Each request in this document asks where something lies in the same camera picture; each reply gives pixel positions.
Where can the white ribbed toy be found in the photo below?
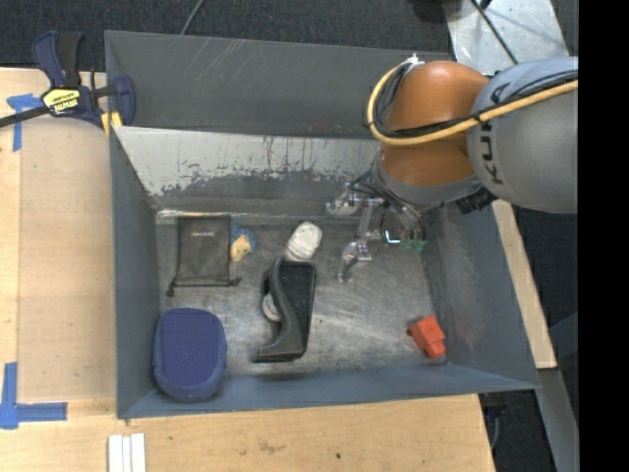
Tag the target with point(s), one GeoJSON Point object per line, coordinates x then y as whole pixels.
{"type": "Point", "coordinates": [303, 242]}

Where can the blue oval case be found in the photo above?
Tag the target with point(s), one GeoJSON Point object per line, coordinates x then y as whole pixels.
{"type": "Point", "coordinates": [189, 355]}

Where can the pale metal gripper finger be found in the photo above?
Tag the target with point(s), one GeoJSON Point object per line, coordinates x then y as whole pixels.
{"type": "Point", "coordinates": [353, 258]}
{"type": "Point", "coordinates": [339, 205]}

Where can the red-orange plastic block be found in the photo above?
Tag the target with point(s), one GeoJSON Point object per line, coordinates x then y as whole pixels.
{"type": "Point", "coordinates": [428, 336]}

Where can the blue and yellow toy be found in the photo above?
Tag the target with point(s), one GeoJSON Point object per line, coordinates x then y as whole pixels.
{"type": "Point", "coordinates": [242, 247]}

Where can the grey metal bin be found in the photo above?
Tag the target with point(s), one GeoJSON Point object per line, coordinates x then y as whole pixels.
{"type": "Point", "coordinates": [373, 312]}

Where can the black tape dispenser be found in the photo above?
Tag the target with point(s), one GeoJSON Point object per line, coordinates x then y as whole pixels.
{"type": "Point", "coordinates": [295, 308]}

